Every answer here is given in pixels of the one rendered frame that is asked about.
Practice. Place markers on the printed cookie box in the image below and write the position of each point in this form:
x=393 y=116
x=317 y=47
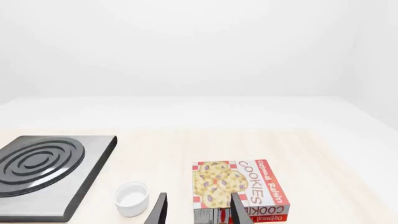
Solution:
x=236 y=186

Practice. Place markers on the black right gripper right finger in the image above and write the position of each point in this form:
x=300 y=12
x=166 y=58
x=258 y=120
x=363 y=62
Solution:
x=239 y=211

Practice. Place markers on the flat black stove plate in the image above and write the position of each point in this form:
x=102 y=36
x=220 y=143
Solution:
x=53 y=172

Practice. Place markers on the small white ramekin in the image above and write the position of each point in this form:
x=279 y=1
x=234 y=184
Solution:
x=132 y=198

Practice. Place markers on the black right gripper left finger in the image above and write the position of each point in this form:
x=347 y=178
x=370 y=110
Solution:
x=159 y=212

